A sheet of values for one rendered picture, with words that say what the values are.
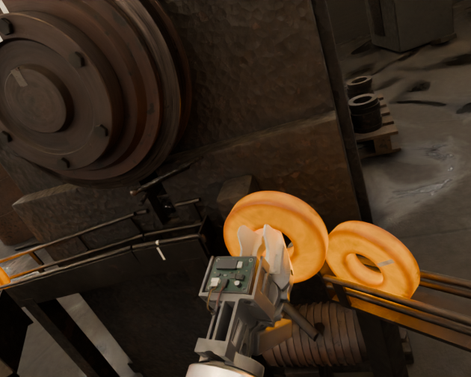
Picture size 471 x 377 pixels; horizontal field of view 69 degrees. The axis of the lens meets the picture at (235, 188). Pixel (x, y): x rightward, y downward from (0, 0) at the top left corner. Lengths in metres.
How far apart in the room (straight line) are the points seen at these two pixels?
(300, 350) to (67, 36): 0.72
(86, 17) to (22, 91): 0.17
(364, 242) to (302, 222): 0.13
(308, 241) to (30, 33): 0.54
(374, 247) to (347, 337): 0.27
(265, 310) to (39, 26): 0.54
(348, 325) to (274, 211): 0.38
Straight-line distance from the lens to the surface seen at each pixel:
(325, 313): 0.80
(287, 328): 0.51
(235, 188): 0.76
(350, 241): 0.58
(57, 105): 0.69
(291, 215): 0.47
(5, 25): 0.70
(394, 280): 0.59
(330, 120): 0.76
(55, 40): 0.66
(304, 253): 0.51
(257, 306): 0.40
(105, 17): 0.68
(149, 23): 0.67
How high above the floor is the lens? 1.13
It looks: 26 degrees down
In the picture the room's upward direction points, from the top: 22 degrees counter-clockwise
